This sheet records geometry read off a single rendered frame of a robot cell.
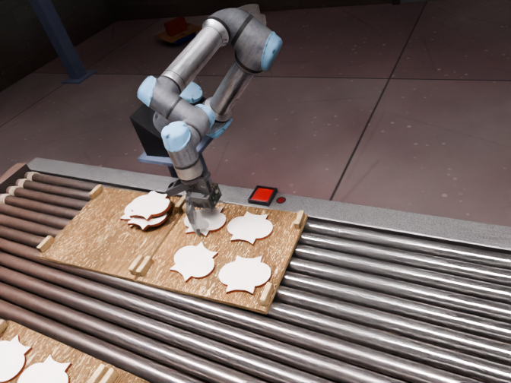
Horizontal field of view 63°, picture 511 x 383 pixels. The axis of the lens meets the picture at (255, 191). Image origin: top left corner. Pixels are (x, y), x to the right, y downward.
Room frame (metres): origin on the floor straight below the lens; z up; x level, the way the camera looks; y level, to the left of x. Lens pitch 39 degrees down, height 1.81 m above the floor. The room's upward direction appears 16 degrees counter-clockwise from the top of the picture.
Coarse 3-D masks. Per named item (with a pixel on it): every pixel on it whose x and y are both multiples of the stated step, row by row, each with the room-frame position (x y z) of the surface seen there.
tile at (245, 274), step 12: (228, 264) 0.79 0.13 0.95; (240, 264) 0.78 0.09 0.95; (252, 264) 0.76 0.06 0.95; (264, 264) 0.75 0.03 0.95; (228, 276) 0.75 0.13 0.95; (240, 276) 0.74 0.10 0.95; (252, 276) 0.73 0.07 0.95; (264, 276) 0.72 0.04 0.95; (228, 288) 0.71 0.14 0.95; (240, 288) 0.70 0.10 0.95; (252, 288) 0.69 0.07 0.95
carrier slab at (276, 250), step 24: (240, 216) 0.98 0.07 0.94; (288, 216) 0.92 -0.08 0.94; (168, 240) 0.96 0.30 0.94; (192, 240) 0.93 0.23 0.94; (216, 240) 0.91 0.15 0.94; (264, 240) 0.85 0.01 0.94; (288, 240) 0.83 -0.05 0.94; (168, 264) 0.86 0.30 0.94; (216, 264) 0.81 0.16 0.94; (168, 288) 0.78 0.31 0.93; (192, 288) 0.75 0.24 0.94; (216, 288) 0.73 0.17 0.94; (264, 312) 0.62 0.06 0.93
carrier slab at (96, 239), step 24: (120, 192) 1.29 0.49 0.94; (96, 216) 1.19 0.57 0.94; (120, 216) 1.15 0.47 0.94; (168, 216) 1.08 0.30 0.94; (72, 240) 1.09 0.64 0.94; (96, 240) 1.06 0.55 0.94; (120, 240) 1.03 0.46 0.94; (144, 240) 0.99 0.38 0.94; (72, 264) 0.98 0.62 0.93; (96, 264) 0.95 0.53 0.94; (120, 264) 0.92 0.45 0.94
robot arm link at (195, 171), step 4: (200, 160) 0.98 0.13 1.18; (196, 164) 0.96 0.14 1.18; (200, 164) 0.97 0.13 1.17; (192, 168) 0.95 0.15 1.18; (196, 168) 0.95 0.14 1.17; (200, 168) 0.96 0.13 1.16; (176, 172) 0.97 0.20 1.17; (180, 172) 0.95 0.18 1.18; (184, 172) 0.95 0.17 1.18; (188, 172) 0.95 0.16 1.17; (192, 172) 0.95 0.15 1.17; (196, 172) 0.95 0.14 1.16; (200, 172) 0.96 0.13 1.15; (180, 176) 0.96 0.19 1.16; (184, 176) 0.95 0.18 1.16; (188, 176) 0.95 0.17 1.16; (192, 176) 0.95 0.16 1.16; (196, 176) 0.95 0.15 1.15; (188, 180) 0.95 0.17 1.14
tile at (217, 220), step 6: (204, 210) 1.04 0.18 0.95; (216, 210) 1.03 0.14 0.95; (222, 210) 1.03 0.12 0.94; (186, 216) 1.04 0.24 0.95; (204, 216) 1.02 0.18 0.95; (210, 216) 1.01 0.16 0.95; (216, 216) 1.00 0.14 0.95; (222, 216) 0.99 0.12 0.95; (186, 222) 1.01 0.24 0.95; (210, 222) 0.98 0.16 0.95; (216, 222) 0.97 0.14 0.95; (222, 222) 0.97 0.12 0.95; (204, 228) 0.96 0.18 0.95; (210, 228) 0.95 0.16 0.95; (216, 228) 0.95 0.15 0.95; (222, 228) 0.95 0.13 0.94; (186, 234) 0.97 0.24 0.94; (204, 234) 0.94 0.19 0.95
